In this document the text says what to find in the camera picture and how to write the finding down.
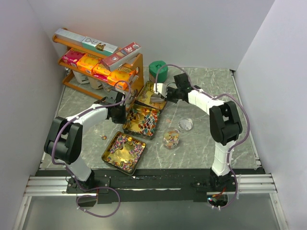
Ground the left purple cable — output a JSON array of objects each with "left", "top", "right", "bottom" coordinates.
[{"left": 51, "top": 80, "right": 132, "bottom": 219}]

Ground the clear plastic cup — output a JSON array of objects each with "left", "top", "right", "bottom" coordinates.
[{"left": 163, "top": 127, "right": 180, "bottom": 150}]

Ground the orange snack box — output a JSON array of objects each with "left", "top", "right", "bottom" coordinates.
[
  {"left": 107, "top": 67, "right": 136, "bottom": 90},
  {"left": 77, "top": 54, "right": 101, "bottom": 74}
]

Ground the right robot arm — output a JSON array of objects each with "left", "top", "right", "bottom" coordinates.
[{"left": 166, "top": 73, "right": 243, "bottom": 191}]

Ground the tin of round lollipops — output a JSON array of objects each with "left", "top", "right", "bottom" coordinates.
[{"left": 122, "top": 104, "right": 160, "bottom": 140}]

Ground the green covered jar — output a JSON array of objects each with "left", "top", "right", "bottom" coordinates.
[{"left": 149, "top": 60, "right": 168, "bottom": 83}]

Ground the white teal cat box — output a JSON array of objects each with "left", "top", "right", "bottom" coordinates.
[{"left": 82, "top": 36, "right": 118, "bottom": 57}]

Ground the metal candy scoop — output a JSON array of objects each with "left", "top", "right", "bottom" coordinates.
[{"left": 150, "top": 94, "right": 165, "bottom": 103}]

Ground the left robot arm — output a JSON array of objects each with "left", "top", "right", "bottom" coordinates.
[{"left": 44, "top": 91, "right": 127, "bottom": 193}]

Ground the orange snack box left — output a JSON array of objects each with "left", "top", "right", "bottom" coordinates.
[{"left": 77, "top": 54, "right": 101, "bottom": 74}]

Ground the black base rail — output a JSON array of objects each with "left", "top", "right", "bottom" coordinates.
[{"left": 66, "top": 169, "right": 240, "bottom": 204}]

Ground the tin of swirl lollipops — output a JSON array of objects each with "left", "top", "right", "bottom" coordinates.
[{"left": 101, "top": 131, "right": 146, "bottom": 176}]

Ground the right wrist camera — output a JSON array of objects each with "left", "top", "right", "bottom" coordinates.
[{"left": 153, "top": 83, "right": 167, "bottom": 98}]

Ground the tin of pastel candies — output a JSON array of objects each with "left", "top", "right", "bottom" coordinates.
[{"left": 135, "top": 81, "right": 166, "bottom": 112}]

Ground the grey long box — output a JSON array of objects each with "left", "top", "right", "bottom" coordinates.
[{"left": 55, "top": 28, "right": 85, "bottom": 46}]

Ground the orange snack box right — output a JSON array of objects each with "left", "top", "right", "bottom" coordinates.
[{"left": 107, "top": 67, "right": 136, "bottom": 90}]

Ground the clear round lid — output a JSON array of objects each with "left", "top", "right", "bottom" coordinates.
[{"left": 178, "top": 118, "right": 194, "bottom": 131}]

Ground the yellow pink snack box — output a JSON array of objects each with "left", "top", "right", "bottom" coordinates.
[{"left": 92, "top": 63, "right": 111, "bottom": 82}]

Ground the red white long box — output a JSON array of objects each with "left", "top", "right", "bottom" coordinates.
[{"left": 101, "top": 42, "right": 141, "bottom": 71}]

